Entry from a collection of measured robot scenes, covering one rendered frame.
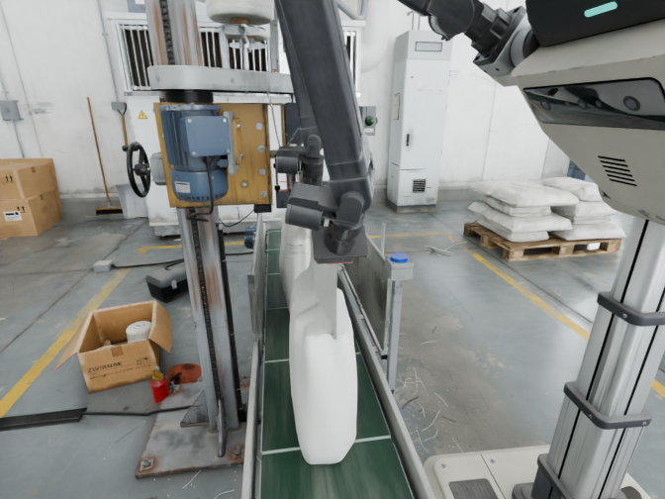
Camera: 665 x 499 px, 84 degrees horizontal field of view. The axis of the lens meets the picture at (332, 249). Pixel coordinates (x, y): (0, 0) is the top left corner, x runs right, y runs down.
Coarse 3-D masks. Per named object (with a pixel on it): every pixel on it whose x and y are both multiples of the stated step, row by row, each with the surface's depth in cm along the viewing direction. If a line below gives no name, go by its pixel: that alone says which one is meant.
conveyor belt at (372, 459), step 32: (288, 320) 176; (288, 352) 152; (288, 384) 135; (288, 416) 121; (288, 448) 110; (352, 448) 110; (384, 448) 110; (288, 480) 100; (320, 480) 100; (352, 480) 100; (384, 480) 100
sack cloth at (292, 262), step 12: (288, 228) 156; (300, 228) 151; (288, 240) 156; (300, 240) 155; (288, 252) 159; (300, 252) 158; (288, 264) 162; (300, 264) 160; (288, 276) 164; (288, 288) 166; (288, 300) 169
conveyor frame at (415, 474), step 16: (352, 304) 182; (352, 320) 179; (256, 352) 146; (368, 352) 149; (256, 368) 138; (368, 368) 150; (256, 384) 134; (384, 384) 129; (256, 400) 130; (384, 400) 128; (256, 416) 127; (384, 416) 129; (400, 416) 116; (256, 432) 124; (400, 432) 112; (256, 448) 121; (400, 448) 113; (416, 464) 100; (416, 480) 100; (416, 496) 101; (432, 496) 92
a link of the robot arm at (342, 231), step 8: (328, 216) 58; (360, 216) 60; (328, 224) 63; (336, 224) 58; (344, 224) 59; (352, 224) 58; (360, 224) 59; (336, 232) 60; (344, 232) 59; (352, 232) 59; (336, 240) 63; (344, 240) 62; (352, 240) 63
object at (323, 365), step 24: (312, 240) 116; (312, 264) 120; (336, 264) 75; (312, 288) 106; (336, 288) 77; (312, 312) 95; (336, 312) 79; (312, 336) 88; (336, 336) 81; (312, 360) 88; (336, 360) 90; (312, 384) 91; (336, 384) 92; (312, 408) 94; (336, 408) 94; (312, 432) 97; (336, 432) 97; (312, 456) 100; (336, 456) 101
